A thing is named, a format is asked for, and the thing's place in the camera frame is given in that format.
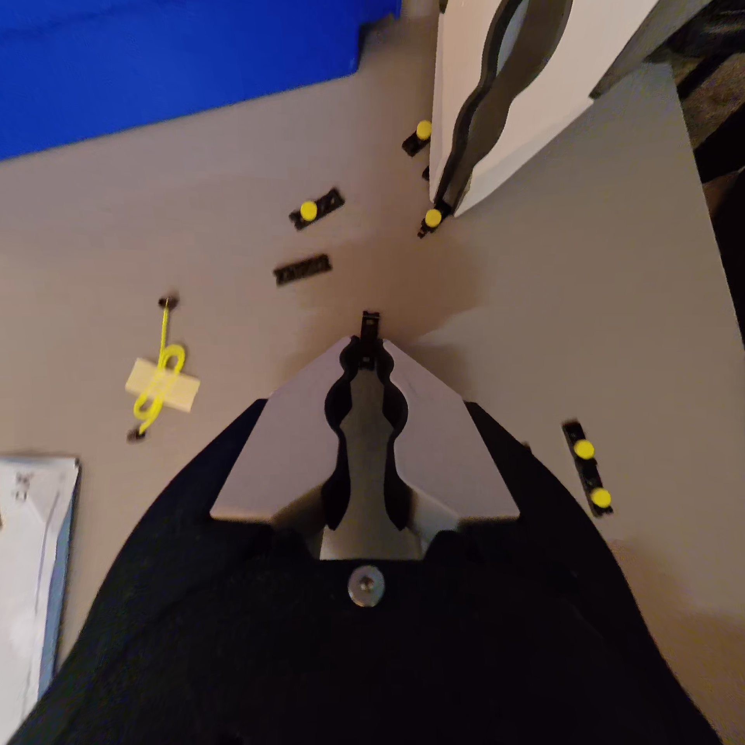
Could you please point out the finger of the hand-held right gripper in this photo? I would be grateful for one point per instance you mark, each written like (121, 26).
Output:
(454, 70)
(570, 70)

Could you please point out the black lego strip yellow tiles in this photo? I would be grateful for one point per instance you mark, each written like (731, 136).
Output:
(584, 449)
(308, 210)

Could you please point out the white instruction booklet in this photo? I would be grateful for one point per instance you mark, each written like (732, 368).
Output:
(29, 553)

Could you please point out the blue plastic bin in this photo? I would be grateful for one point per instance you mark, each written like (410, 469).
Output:
(174, 58)

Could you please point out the masking tape piece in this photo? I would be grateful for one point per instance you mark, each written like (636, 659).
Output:
(186, 396)

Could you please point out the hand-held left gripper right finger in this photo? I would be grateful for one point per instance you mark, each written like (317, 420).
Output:
(454, 460)

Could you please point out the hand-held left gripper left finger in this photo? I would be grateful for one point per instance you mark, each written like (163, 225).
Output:
(273, 460)

